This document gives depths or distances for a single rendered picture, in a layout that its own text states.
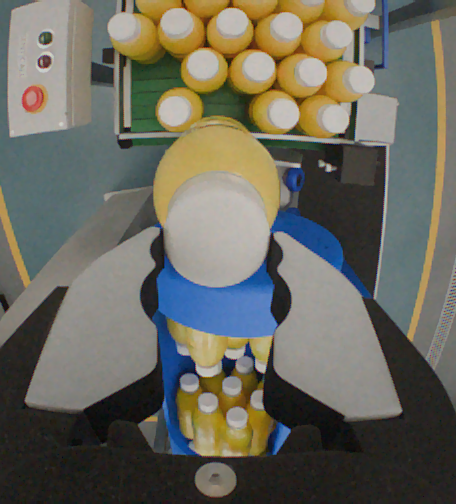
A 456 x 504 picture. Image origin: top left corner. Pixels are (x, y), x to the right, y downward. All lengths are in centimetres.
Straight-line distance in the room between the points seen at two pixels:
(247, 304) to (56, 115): 34
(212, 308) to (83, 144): 138
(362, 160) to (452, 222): 164
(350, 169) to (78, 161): 135
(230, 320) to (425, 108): 168
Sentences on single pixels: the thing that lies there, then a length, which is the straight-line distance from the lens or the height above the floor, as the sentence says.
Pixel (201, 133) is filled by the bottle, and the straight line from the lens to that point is 16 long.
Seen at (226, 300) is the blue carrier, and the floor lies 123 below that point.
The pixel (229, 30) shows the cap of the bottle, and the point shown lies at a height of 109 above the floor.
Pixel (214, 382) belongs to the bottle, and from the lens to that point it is 74.
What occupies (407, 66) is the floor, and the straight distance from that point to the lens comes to 183.
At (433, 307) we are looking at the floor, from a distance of 245.
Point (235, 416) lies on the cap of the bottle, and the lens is 63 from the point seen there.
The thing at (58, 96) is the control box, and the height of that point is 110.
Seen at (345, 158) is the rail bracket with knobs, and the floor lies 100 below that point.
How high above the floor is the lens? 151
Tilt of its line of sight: 65 degrees down
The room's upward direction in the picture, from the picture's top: 175 degrees clockwise
